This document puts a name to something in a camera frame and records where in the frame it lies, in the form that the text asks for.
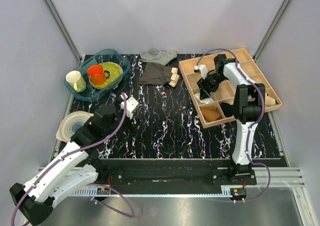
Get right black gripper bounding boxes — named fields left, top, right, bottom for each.
left=196, top=72, right=227, bottom=101

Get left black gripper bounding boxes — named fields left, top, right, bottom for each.
left=103, top=98, right=145, bottom=137

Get white underwear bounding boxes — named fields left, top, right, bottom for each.
left=194, top=92, right=214, bottom=104

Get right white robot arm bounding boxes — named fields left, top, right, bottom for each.
left=194, top=54, right=266, bottom=185

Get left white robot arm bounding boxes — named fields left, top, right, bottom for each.
left=9, top=97, right=139, bottom=226

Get rolled tan underwear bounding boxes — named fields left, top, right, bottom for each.
left=200, top=106, right=222, bottom=123

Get rolled black underwear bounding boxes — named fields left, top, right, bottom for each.
left=219, top=102, right=235, bottom=118

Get dark grey underwear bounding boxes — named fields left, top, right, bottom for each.
left=138, top=62, right=180, bottom=88

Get striped grey underwear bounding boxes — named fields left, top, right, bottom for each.
left=140, top=48, right=177, bottom=66

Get rolled beige underwear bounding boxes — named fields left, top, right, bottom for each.
left=264, top=93, right=277, bottom=107

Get wooden compartment tray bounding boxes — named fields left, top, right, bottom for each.
left=179, top=48, right=283, bottom=128

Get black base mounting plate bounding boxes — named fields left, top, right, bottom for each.
left=85, top=158, right=257, bottom=186

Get blue transparent plastic bin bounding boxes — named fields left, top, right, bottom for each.
left=64, top=49, right=131, bottom=103

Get yellow-green dotted plate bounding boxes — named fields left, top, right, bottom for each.
left=88, top=62, right=123, bottom=90

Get orange mug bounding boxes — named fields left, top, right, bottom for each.
left=87, top=64, right=110, bottom=85

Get cream stacked bowls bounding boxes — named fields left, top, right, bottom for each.
left=56, top=111, right=94, bottom=143

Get cream yellow mug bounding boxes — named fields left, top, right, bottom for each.
left=65, top=70, right=87, bottom=93

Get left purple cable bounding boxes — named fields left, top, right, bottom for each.
left=11, top=92, right=136, bottom=226

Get purple cable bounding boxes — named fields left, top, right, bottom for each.
left=11, top=92, right=136, bottom=226
left=196, top=48, right=272, bottom=203

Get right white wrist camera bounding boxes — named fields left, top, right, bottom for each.
left=193, top=64, right=208, bottom=79

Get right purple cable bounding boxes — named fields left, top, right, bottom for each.
left=196, top=48, right=272, bottom=203

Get aluminium front rail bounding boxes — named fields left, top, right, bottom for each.
left=54, top=167, right=304, bottom=189

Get right aluminium frame post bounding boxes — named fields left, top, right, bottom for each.
left=253, top=0, right=292, bottom=62

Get aluminium frame post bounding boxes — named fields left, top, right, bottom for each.
left=253, top=0, right=292, bottom=62
left=43, top=0, right=82, bottom=63

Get left aluminium frame post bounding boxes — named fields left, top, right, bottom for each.
left=43, top=0, right=82, bottom=63

